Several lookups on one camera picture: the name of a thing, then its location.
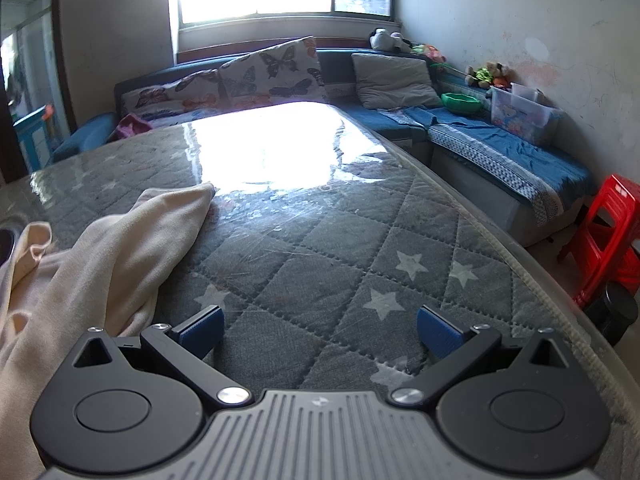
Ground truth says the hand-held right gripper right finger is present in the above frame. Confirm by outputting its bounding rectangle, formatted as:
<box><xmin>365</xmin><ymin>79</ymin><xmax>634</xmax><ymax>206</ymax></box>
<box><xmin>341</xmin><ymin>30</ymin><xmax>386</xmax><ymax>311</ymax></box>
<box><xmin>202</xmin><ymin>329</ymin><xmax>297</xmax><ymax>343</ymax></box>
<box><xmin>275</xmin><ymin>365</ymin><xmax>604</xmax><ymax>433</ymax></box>
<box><xmin>391</xmin><ymin>305</ymin><xmax>568</xmax><ymax>406</ymax></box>

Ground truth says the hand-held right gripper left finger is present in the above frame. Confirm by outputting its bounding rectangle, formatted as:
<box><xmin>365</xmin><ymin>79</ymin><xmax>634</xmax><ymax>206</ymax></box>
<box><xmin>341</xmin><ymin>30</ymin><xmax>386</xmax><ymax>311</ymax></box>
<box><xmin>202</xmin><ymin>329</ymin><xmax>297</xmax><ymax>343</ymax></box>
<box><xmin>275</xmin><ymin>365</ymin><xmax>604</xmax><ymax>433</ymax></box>
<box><xmin>74</xmin><ymin>305</ymin><xmax>252</xmax><ymax>407</ymax></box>

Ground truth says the cream garment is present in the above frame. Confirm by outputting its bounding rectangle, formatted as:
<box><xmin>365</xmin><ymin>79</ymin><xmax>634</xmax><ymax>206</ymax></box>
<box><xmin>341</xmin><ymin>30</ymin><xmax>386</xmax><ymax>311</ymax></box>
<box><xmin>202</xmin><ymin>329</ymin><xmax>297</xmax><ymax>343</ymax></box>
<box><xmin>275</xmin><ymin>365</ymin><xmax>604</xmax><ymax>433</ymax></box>
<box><xmin>0</xmin><ymin>182</ymin><xmax>217</xmax><ymax>480</ymax></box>

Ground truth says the black bin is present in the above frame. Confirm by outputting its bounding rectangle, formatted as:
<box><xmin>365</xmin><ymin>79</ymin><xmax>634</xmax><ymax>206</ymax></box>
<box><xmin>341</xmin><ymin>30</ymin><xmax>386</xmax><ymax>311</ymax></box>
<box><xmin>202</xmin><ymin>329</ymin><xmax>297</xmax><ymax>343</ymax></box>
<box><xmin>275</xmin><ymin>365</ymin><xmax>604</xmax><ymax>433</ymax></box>
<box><xmin>582</xmin><ymin>282</ymin><xmax>639</xmax><ymax>346</ymax></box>

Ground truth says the red plastic stool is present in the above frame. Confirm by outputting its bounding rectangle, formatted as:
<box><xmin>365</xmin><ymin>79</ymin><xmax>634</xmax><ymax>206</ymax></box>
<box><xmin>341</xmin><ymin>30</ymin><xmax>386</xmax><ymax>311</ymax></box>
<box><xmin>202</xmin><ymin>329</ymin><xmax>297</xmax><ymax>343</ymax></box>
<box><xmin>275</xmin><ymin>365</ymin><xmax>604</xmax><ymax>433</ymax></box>
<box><xmin>557</xmin><ymin>174</ymin><xmax>640</xmax><ymax>309</ymax></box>

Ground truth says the blue sofa cover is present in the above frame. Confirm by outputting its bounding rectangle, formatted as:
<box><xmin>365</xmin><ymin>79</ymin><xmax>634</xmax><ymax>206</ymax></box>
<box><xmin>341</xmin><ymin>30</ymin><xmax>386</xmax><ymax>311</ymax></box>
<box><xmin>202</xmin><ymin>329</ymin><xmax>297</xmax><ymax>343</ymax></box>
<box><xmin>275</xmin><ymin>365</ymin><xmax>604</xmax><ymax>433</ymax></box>
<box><xmin>377</xmin><ymin>105</ymin><xmax>598</xmax><ymax>228</ymax></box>

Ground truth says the black round hotplate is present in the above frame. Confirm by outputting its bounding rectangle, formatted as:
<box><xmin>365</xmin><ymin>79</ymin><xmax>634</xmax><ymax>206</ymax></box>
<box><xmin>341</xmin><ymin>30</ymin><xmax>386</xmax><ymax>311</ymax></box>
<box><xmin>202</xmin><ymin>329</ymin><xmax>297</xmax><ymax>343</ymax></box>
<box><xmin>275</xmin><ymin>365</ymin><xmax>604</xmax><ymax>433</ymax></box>
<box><xmin>0</xmin><ymin>228</ymin><xmax>20</xmax><ymax>267</ymax></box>

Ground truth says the purple cloth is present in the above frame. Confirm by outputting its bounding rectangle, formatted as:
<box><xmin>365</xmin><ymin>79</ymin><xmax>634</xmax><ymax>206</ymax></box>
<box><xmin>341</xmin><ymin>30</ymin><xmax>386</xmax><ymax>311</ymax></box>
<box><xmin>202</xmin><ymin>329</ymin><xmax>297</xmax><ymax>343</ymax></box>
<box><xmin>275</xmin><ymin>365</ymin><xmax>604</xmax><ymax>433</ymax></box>
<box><xmin>114</xmin><ymin>114</ymin><xmax>153</xmax><ymax>142</ymax></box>

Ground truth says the large clear plastic storage box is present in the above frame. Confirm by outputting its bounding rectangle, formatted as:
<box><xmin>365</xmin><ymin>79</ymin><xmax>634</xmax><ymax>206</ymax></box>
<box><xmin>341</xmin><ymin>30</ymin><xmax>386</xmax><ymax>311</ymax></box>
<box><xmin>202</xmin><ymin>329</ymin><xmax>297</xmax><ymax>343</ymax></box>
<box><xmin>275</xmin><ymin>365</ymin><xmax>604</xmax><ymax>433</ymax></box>
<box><xmin>490</xmin><ymin>85</ymin><xmax>565</xmax><ymax>147</ymax></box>

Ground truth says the green bowl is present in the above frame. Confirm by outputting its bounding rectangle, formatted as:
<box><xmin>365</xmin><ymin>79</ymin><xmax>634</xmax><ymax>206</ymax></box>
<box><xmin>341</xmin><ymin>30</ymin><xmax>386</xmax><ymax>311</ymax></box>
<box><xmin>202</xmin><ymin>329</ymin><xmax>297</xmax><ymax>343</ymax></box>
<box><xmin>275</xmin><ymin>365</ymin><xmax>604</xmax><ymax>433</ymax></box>
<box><xmin>441</xmin><ymin>92</ymin><xmax>483</xmax><ymax>115</ymax></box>

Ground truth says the long butterfly print pillow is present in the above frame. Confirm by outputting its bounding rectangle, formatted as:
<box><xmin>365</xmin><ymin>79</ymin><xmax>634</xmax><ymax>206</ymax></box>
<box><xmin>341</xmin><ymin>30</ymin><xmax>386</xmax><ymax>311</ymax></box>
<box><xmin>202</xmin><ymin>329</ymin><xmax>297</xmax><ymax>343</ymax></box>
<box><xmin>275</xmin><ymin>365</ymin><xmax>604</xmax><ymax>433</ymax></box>
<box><xmin>121</xmin><ymin>69</ymin><xmax>223</xmax><ymax>121</ymax></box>

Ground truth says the small clear plastic container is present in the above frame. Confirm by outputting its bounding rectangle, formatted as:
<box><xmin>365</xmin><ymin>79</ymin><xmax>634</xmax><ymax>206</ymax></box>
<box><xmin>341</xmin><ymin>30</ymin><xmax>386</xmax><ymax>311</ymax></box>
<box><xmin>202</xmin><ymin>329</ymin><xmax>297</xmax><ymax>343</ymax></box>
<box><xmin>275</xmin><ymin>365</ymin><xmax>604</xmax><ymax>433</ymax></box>
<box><xmin>511</xmin><ymin>82</ymin><xmax>545</xmax><ymax>104</ymax></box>

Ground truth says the grey pillow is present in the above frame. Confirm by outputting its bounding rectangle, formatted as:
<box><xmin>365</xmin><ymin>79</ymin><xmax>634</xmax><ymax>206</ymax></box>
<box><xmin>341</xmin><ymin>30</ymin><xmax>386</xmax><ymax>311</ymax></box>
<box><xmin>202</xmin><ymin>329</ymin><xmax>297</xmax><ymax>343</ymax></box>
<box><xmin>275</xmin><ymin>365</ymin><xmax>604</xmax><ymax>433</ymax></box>
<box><xmin>351</xmin><ymin>52</ymin><xmax>443</xmax><ymax>111</ymax></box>

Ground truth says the blue toy rack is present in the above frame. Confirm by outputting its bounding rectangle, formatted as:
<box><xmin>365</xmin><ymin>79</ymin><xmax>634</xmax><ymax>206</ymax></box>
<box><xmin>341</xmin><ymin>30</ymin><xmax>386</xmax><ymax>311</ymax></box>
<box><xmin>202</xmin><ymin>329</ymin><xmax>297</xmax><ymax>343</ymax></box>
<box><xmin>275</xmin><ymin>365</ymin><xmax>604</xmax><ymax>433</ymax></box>
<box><xmin>12</xmin><ymin>103</ymin><xmax>56</xmax><ymax>171</ymax></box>

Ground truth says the brown and green plush toy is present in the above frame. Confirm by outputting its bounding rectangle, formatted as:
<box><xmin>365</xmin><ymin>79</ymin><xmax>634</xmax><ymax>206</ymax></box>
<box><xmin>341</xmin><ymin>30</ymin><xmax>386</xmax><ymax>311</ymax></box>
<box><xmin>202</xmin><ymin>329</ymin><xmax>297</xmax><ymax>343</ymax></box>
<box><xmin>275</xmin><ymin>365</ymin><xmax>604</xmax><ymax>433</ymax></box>
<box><xmin>465</xmin><ymin>61</ymin><xmax>512</xmax><ymax>90</ymax></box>

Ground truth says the square butterfly print pillow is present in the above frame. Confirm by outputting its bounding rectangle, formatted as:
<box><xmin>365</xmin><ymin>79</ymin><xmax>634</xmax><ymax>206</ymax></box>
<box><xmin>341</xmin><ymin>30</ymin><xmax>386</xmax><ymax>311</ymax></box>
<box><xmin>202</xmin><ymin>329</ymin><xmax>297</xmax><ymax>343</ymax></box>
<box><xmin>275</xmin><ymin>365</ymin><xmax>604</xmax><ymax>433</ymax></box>
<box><xmin>218</xmin><ymin>36</ymin><xmax>328</xmax><ymax>111</ymax></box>

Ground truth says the pink and green toy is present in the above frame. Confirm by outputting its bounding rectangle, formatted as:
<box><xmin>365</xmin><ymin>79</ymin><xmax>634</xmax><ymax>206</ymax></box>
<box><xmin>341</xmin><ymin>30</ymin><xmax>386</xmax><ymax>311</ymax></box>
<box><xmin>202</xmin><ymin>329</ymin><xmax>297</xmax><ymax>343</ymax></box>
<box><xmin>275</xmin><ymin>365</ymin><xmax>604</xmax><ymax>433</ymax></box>
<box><xmin>411</xmin><ymin>42</ymin><xmax>447</xmax><ymax>64</ymax></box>

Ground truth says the blue sofa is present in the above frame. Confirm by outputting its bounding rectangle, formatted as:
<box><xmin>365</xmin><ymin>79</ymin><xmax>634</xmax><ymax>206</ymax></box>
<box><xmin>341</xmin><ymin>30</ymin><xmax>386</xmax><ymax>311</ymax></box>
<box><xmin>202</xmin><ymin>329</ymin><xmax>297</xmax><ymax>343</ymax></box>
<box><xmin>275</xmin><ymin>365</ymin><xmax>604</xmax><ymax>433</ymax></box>
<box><xmin>52</xmin><ymin>47</ymin><xmax>598</xmax><ymax>248</ymax></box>

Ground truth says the black and white plush toy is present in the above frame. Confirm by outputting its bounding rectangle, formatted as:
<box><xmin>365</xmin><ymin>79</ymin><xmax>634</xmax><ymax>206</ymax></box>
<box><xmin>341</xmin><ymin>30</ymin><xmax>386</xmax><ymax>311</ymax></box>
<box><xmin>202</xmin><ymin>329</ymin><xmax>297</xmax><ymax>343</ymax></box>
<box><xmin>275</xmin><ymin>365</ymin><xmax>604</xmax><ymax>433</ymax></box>
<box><xmin>368</xmin><ymin>28</ymin><xmax>413</xmax><ymax>53</ymax></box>

